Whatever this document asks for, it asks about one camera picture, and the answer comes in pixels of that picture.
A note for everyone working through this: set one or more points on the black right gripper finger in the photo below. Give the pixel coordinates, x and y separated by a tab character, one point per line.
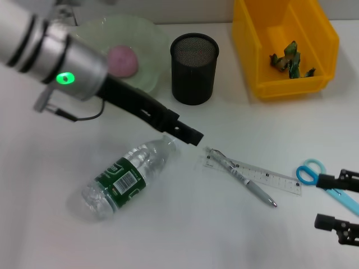
325	222
331	180

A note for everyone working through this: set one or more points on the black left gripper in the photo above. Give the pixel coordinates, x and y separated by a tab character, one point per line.
131	98

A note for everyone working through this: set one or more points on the blue scissors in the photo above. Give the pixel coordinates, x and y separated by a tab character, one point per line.
304	173

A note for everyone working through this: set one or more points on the clear plastic ruler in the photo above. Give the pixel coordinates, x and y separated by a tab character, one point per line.
277	182

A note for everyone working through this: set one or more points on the grey ballpoint pen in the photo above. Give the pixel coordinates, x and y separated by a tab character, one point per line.
238	175

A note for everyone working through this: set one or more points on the clear green-label water bottle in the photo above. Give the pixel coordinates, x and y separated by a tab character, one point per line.
123	182

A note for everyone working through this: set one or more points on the pink peach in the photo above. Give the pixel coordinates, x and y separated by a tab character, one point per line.
124	61

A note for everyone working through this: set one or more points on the green plastic wrapper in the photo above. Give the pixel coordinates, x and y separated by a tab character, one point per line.
293	64

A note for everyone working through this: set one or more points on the black mesh pen holder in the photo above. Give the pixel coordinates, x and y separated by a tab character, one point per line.
193	75

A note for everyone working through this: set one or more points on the pale green glass fruit plate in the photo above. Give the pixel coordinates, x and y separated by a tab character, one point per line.
146	42

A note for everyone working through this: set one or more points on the yellow plastic bin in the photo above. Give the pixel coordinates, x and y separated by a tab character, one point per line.
280	87

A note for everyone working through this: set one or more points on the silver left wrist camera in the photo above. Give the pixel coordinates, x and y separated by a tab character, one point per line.
63	9

